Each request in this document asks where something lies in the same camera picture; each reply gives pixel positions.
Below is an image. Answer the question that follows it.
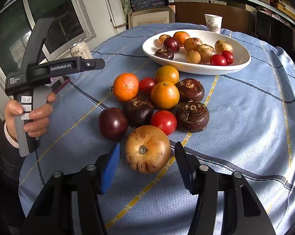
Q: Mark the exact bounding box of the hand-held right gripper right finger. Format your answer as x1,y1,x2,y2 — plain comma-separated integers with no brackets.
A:
174,141,276,235

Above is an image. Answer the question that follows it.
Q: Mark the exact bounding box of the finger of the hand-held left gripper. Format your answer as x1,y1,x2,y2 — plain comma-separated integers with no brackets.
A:
77,57,105,72

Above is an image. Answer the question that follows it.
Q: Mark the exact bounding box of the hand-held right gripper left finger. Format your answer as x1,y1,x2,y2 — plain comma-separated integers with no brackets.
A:
21,142,121,235

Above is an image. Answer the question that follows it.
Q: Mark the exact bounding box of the large striped pepino melon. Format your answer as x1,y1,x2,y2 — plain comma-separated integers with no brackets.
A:
125,125,172,174

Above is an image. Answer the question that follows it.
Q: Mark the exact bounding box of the dark red plum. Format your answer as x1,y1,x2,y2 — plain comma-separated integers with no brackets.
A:
162,37,181,53
99,107,129,142

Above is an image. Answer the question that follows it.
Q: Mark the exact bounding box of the red cherry tomato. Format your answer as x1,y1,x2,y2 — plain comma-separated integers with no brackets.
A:
210,54,227,66
220,50,235,65
138,77,157,95
150,110,178,136

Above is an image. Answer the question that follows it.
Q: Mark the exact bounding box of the dark brown water chestnut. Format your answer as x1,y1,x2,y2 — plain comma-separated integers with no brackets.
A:
175,102,210,133
154,48,175,61
123,95,156,128
175,78,205,103

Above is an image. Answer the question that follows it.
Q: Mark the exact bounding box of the smooth orange citrus fruit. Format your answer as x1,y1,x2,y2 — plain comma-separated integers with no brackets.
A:
151,81,180,110
155,65,180,85

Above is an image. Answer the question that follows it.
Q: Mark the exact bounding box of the small round tan longan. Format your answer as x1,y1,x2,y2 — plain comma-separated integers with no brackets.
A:
186,51,201,64

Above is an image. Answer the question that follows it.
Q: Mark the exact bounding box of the speckled orange-tan fruit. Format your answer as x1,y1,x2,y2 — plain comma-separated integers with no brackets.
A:
183,37,203,52

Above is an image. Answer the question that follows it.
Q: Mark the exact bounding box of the white oval plate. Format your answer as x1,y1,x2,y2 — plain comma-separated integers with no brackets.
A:
142,29,251,75

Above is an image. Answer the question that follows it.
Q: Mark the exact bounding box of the person's left hand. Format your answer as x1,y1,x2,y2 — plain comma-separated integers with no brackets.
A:
4,92,57,137

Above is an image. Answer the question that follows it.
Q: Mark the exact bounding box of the white drink can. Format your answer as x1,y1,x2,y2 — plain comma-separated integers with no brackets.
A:
70,42,94,60

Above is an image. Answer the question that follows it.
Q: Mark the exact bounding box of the dark red smartphone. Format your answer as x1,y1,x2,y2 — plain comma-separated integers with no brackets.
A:
49,75,71,95

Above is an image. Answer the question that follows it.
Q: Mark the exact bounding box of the white-framed dark window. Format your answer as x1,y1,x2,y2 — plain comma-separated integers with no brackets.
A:
0,0,97,79

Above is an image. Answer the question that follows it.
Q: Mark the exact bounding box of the white wooden strip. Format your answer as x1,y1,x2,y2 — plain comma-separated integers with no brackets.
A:
101,0,120,35

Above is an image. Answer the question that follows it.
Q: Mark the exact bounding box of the blue checkered tablecloth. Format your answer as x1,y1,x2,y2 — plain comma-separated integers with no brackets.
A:
18,23,295,235

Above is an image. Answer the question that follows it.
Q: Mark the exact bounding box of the green marbled board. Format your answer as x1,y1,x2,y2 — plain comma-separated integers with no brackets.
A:
115,0,133,26

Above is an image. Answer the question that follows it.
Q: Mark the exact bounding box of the light wooden framed panel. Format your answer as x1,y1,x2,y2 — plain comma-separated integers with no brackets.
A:
128,5,175,29

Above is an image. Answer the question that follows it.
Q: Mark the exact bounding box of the brown wooden board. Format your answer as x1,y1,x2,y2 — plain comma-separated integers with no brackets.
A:
174,2,257,31

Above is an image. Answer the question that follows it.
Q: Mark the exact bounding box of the white paper cup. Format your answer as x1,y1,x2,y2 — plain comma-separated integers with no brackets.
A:
204,14,223,34

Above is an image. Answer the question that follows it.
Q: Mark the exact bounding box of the black glass panel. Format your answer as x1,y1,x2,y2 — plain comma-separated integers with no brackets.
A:
255,10,295,54

